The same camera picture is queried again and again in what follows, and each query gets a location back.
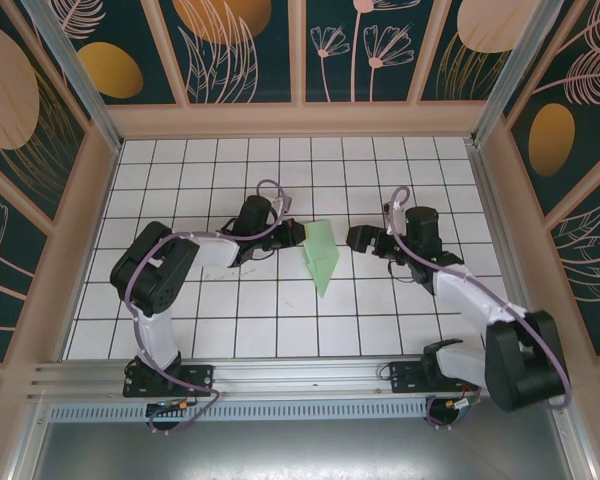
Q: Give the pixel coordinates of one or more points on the green paper sheet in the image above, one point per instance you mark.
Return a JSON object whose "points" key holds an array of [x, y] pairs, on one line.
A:
{"points": [[322, 250]]}

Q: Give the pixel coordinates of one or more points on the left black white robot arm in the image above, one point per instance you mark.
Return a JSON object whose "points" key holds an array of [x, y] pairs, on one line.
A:
{"points": [[150, 270]]}

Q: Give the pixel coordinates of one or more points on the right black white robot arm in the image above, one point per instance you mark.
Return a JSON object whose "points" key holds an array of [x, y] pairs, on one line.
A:
{"points": [[520, 370]]}

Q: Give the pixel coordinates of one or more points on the grey metal sheet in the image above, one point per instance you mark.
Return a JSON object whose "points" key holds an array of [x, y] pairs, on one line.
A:
{"points": [[300, 450]]}

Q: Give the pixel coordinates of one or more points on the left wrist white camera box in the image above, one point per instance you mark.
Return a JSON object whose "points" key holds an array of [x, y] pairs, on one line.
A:
{"points": [[282, 204]]}

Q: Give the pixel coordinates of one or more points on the aluminium side rail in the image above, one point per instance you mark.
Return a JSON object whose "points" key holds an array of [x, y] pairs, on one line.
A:
{"points": [[492, 200]]}

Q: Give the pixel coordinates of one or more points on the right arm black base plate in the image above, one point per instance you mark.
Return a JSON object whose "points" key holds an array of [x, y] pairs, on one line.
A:
{"points": [[405, 377]]}

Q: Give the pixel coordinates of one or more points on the long aluminium mounting rail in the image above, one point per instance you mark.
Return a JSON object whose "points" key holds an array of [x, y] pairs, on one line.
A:
{"points": [[300, 380]]}

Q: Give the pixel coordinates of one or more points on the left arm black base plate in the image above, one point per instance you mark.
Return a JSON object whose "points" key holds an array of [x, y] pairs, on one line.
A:
{"points": [[195, 380]]}

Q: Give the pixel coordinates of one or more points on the aluminium frame post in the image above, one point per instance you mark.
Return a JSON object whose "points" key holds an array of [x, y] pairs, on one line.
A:
{"points": [[510, 75], [80, 85]]}

